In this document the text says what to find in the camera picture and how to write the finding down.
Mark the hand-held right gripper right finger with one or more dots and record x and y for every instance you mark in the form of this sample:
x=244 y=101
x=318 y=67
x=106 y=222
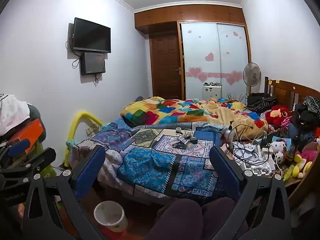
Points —
x=226 y=172

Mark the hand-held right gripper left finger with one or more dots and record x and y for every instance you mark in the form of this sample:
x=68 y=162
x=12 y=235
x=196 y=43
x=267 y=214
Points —
x=89 y=172

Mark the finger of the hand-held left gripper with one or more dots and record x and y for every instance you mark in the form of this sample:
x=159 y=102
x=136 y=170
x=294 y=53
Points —
x=19 y=146
x=37 y=158

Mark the white plastic bucket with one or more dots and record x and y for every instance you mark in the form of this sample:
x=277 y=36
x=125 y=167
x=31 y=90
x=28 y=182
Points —
x=110 y=217

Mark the orange box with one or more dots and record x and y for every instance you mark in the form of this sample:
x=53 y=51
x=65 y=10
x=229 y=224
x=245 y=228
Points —
x=25 y=135

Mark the white plastic tray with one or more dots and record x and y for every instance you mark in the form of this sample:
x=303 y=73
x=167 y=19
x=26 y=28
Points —
x=256 y=166

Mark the white cloth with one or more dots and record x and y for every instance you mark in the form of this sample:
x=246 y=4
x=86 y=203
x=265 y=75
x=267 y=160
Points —
x=12 y=112

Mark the teal cloth tie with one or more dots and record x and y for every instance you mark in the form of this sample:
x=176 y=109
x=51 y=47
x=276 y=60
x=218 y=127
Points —
x=71 y=142

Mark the silver pump bottle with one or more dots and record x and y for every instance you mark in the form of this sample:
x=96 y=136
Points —
x=228 y=131

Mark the blue folded cloth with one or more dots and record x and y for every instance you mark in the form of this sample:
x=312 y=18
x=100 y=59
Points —
x=205 y=135

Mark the white plush toy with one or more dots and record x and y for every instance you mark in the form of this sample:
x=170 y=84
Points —
x=278 y=148

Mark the yellow green tube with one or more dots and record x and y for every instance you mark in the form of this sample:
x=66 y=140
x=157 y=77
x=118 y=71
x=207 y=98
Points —
x=287 y=173

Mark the blue patchwork quilt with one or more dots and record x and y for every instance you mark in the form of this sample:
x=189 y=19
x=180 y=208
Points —
x=150 y=160

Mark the person's legs in dark trousers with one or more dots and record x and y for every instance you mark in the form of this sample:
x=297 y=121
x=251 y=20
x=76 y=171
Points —
x=180 y=220

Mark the colourful patch blanket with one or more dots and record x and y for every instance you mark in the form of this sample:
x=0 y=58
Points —
x=190 y=112

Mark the yellow plush toy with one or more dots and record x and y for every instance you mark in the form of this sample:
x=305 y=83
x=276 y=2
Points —
x=301 y=165

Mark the pink plush toy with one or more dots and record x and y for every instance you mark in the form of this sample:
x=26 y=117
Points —
x=286 y=123

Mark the red plush toy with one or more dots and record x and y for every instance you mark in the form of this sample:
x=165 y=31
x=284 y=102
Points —
x=277 y=113

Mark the black striped clothing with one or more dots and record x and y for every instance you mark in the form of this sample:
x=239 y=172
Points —
x=260 y=101

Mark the small white cabinet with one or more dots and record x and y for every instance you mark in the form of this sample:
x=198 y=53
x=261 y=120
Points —
x=212 y=91

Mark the dark clothes pile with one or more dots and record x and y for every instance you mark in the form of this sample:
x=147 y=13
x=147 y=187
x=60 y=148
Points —
x=306 y=120

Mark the white standing fan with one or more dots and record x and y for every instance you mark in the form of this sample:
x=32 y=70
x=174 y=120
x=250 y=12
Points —
x=252 y=76

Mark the wooden bed headboard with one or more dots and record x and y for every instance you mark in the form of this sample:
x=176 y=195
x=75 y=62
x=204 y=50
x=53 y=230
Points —
x=292 y=91

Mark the brown wooden door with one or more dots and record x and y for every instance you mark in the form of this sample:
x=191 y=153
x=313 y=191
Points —
x=165 y=66

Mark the wardrobe with heart stickers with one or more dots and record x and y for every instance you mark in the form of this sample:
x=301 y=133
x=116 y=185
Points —
x=215 y=50

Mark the yellow foam bed rail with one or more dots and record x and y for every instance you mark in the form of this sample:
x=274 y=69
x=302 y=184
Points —
x=77 y=127

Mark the wooden bed frame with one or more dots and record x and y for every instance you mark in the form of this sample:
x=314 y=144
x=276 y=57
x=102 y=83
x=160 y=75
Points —
x=302 y=187

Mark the small black wall monitor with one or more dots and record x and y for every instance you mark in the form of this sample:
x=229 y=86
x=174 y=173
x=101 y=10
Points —
x=93 y=63

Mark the black wall television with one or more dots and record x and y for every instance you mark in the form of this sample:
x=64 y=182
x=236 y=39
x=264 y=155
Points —
x=92 y=35

